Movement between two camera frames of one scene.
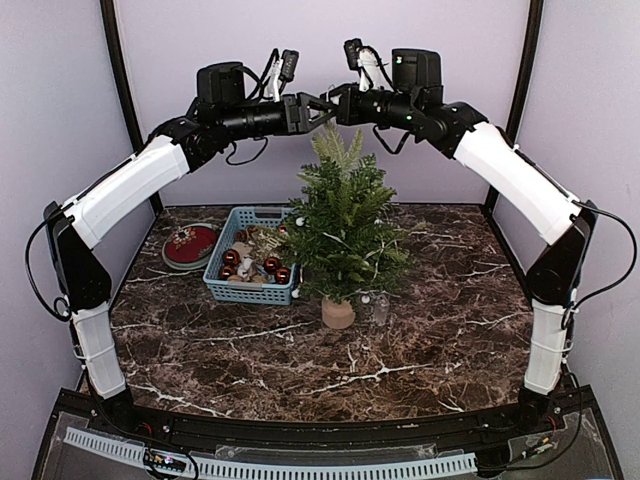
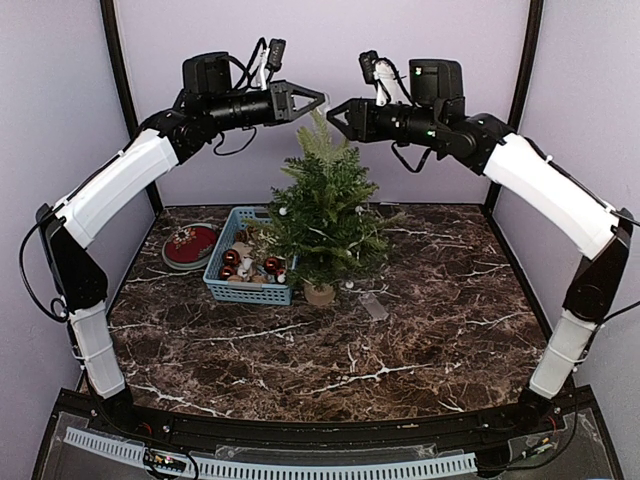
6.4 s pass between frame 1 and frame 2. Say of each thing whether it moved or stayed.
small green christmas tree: moved
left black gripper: moved
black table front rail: stayed
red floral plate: stayed
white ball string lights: moved
